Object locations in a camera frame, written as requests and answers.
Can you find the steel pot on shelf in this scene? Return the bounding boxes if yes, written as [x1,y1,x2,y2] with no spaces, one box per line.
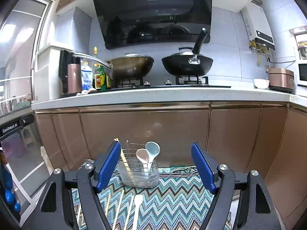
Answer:
[298,40,307,60]

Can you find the white box appliance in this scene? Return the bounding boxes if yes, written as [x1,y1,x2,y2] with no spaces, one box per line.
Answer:
[33,44,66,102]

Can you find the white gas water heater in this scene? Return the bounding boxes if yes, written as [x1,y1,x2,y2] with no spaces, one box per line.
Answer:
[241,2,275,50]

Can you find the white plastic fork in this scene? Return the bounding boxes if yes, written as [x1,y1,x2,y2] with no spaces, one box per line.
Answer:
[132,194,143,230]

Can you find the blue white salt bag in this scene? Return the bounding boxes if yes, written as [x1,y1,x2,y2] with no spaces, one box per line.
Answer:
[81,62,93,90]

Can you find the rose gold rice cooker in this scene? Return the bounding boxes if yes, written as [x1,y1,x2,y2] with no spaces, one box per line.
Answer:
[266,67,295,93]

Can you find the brown lower cabinets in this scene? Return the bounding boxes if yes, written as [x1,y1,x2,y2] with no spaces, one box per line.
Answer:
[35,102,306,229]

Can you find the black gas stove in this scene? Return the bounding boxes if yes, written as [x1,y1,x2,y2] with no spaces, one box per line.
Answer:
[107,76,231,91]

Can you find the glass sliding door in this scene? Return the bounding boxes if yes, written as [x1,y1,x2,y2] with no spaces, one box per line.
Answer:
[1,0,51,223]

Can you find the white plastic bag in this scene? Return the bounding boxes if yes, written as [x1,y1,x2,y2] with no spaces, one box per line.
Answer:
[40,146,54,175]

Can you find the white bowl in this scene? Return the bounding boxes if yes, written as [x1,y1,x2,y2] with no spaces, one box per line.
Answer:
[253,79,270,89]

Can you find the black wok with lid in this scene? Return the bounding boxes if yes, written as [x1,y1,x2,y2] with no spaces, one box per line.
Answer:
[162,28,213,76]

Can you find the light blue plastic spoon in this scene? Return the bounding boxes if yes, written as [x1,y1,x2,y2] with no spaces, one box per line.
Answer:
[145,141,160,172]

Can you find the green yellow sauce bottle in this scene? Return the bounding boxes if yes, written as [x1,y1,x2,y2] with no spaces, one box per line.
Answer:
[94,63,106,91]

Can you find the steel wok with handle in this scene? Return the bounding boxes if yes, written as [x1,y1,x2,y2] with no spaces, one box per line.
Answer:
[72,51,154,80]

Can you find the wire utensil holder basket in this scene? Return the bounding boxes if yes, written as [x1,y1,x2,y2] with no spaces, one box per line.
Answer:
[116,140,159,188]

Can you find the pink plastic spoon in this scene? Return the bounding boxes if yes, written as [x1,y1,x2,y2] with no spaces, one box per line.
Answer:
[136,149,149,176]

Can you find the white microwave oven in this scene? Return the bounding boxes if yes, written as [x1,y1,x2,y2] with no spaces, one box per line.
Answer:
[298,63,307,87]

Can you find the dark soy sauce bottle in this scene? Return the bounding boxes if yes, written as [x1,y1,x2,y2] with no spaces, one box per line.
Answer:
[106,74,112,89]

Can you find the black range hood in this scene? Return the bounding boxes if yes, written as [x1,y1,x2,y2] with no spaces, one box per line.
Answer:
[94,0,212,49]

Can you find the zigzag patterned knit cloth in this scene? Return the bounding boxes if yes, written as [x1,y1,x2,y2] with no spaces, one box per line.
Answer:
[72,161,232,230]

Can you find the garlic cloves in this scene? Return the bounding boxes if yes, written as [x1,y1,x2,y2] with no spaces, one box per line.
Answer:
[76,88,97,96]

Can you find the white plastic stool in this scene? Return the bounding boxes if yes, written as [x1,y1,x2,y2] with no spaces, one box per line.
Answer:
[20,127,37,147]

